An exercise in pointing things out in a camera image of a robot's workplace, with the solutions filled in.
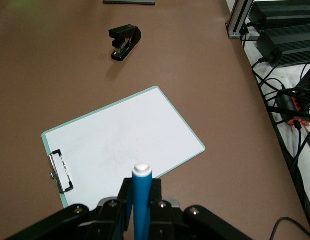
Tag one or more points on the silver laptop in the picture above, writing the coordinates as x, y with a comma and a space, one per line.
129, 2

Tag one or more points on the white paper sheet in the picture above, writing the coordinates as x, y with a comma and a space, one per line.
124, 130

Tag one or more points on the mint green clipboard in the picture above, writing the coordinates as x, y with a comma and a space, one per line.
45, 142

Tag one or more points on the black stapler red end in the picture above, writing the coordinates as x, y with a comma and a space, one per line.
123, 41

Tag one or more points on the black orange power strip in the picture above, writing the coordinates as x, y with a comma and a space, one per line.
292, 110

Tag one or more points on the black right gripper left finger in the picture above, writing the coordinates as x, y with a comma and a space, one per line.
119, 200

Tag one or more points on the blue marker white cap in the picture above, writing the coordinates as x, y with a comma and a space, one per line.
142, 195

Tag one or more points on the aluminium profile post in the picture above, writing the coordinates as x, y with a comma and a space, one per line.
238, 22

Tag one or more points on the black finned power supply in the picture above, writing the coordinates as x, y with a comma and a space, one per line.
292, 45
287, 15

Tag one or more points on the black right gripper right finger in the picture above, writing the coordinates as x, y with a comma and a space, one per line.
156, 197

